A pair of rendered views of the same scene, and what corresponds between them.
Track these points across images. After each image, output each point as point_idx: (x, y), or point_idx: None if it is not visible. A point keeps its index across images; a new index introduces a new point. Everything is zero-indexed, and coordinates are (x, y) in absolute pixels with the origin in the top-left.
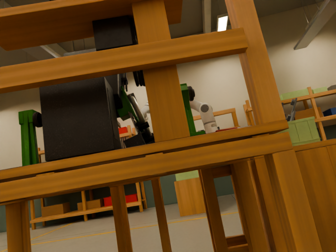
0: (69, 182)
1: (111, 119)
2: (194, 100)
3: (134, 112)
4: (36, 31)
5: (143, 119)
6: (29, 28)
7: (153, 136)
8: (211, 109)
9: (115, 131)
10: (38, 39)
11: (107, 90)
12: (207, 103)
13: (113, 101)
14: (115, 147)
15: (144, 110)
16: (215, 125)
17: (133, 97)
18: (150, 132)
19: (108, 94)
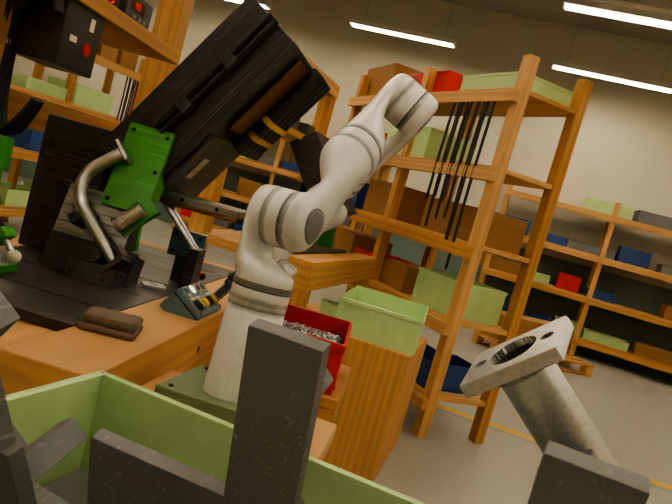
0: None
1: (35, 193)
2: (325, 167)
3: (120, 187)
4: (114, 38)
5: (74, 204)
6: (107, 37)
7: (90, 249)
8: (244, 219)
9: (50, 217)
10: (136, 45)
11: (48, 140)
12: (259, 188)
13: (89, 159)
14: (25, 242)
15: (315, 185)
16: (229, 301)
17: (111, 151)
18: (95, 239)
19: (46, 148)
